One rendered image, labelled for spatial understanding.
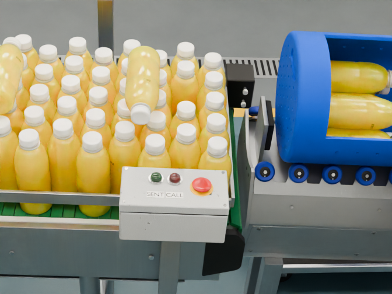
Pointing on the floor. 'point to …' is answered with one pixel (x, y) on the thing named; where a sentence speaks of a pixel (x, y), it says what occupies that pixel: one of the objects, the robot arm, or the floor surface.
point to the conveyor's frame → (103, 253)
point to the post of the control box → (168, 267)
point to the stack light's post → (105, 24)
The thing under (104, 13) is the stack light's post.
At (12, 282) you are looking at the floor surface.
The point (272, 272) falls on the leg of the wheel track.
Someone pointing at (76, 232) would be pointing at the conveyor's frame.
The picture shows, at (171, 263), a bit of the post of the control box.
